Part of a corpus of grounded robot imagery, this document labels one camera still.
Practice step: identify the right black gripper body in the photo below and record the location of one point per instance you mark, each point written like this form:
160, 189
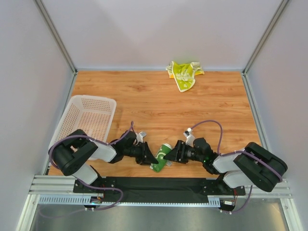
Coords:
181, 151

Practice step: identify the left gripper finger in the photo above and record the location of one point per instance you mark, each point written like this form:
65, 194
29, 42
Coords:
149, 159
147, 151

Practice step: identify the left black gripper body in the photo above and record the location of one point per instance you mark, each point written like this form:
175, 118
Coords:
142, 153

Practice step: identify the green frog pattern towel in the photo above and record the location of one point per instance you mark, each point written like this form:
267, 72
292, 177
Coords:
163, 150

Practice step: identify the yellow green towel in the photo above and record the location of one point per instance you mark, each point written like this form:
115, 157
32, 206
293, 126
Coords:
184, 74

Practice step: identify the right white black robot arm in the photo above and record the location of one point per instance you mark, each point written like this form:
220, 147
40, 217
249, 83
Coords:
252, 165

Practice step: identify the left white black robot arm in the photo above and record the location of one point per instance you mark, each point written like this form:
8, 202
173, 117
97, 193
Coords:
70, 155

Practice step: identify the white plastic basket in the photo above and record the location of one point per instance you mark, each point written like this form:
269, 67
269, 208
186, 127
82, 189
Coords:
92, 114

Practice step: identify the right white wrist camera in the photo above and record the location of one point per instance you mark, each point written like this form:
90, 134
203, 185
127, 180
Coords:
189, 137

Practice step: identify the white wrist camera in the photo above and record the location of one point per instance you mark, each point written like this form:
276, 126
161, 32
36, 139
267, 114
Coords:
189, 137
140, 136

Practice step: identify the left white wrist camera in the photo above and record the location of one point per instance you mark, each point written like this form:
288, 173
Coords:
140, 136

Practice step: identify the right aluminium frame post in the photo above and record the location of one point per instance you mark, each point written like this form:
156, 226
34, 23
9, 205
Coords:
265, 36

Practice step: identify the aluminium frame post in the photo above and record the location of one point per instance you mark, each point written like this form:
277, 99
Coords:
265, 36
55, 34

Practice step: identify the slotted grey cable duct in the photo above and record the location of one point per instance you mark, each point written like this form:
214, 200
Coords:
88, 200

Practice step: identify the aluminium front rail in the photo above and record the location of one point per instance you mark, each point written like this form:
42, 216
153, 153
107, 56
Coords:
57, 185

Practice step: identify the left aluminium frame post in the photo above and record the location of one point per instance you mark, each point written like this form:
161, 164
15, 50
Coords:
55, 34

